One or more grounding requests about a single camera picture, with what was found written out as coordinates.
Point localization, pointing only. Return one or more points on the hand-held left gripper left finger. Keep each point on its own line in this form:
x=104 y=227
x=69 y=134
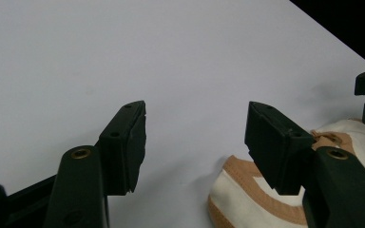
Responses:
x=120 y=148

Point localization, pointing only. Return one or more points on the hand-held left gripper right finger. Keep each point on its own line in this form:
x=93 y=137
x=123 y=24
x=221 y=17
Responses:
x=275 y=148

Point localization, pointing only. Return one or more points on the cream baby bodysuit brown trim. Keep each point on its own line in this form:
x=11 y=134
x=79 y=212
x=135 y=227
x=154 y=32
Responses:
x=244 y=199

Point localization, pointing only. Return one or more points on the white board sheet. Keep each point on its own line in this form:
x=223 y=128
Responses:
x=76 y=47

